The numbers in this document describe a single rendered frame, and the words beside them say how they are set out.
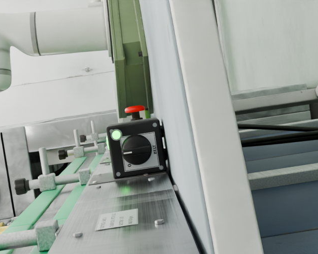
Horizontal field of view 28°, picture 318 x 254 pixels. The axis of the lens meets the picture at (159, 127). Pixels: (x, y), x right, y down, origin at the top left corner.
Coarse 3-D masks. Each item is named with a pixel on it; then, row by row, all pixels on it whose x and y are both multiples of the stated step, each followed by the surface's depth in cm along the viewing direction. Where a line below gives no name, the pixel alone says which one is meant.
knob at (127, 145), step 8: (136, 136) 92; (128, 144) 91; (136, 144) 91; (144, 144) 91; (128, 152) 90; (136, 152) 90; (144, 152) 90; (128, 160) 91; (136, 160) 91; (144, 160) 91
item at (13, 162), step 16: (0, 128) 275; (16, 128) 250; (0, 144) 251; (16, 144) 251; (0, 160) 251; (16, 160) 251; (32, 160) 258; (0, 176) 251; (16, 176) 251; (32, 176) 253; (0, 192) 251; (32, 192) 252; (0, 208) 252; (16, 208) 252
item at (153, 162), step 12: (144, 120) 94; (156, 120) 93; (108, 132) 93; (120, 132) 93; (132, 132) 93; (144, 132) 93; (156, 132) 93; (120, 144) 93; (156, 144) 93; (120, 156) 93; (156, 156) 93; (120, 168) 93; (132, 168) 93; (144, 168) 93; (156, 168) 94
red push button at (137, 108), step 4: (128, 108) 124; (132, 108) 123; (136, 108) 123; (140, 108) 123; (144, 108) 124; (128, 112) 124; (132, 112) 124; (136, 112) 124; (132, 116) 125; (136, 116) 124
